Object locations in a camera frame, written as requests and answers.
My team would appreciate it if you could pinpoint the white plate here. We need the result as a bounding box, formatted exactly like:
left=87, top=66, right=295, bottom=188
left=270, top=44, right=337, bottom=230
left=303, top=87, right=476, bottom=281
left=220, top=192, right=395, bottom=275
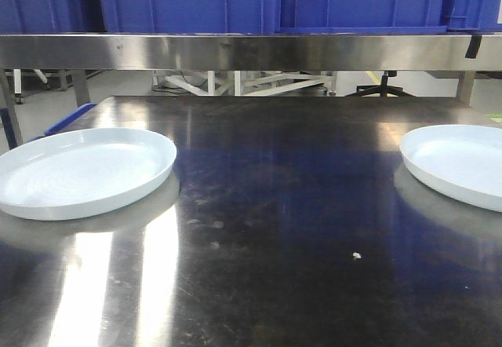
left=400, top=125, right=501, bottom=212
left=1, top=128, right=177, bottom=221

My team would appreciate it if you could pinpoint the stainless steel upper shelf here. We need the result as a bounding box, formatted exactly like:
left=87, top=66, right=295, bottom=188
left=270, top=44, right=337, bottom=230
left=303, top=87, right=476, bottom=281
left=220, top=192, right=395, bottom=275
left=1, top=34, right=501, bottom=71

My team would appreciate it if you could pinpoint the black office chair base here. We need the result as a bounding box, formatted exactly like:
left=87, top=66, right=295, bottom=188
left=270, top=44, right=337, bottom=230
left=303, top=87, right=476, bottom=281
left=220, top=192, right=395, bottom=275
left=347, top=71, right=413, bottom=97

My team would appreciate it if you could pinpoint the blue crate with label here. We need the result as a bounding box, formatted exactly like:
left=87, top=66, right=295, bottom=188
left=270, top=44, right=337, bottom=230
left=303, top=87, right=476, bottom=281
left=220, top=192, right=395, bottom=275
left=276, top=0, right=501, bottom=35

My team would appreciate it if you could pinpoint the blue crate upper middle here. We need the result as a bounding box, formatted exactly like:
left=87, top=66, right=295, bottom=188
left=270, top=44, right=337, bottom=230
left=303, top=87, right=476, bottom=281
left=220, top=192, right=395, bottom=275
left=100, top=0, right=280, bottom=35

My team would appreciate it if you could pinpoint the black tape strip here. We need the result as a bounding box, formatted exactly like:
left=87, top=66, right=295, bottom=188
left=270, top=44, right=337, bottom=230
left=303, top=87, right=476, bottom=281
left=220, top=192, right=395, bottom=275
left=464, top=35, right=483, bottom=59

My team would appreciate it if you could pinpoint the blue crate upper left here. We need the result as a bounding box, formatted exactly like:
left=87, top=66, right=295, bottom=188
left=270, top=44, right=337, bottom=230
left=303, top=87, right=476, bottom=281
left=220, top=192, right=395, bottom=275
left=1, top=0, right=104, bottom=34

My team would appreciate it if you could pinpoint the white metal frame background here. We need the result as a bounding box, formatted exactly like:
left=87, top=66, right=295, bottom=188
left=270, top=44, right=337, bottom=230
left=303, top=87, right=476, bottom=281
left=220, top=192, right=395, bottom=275
left=151, top=70, right=337, bottom=97

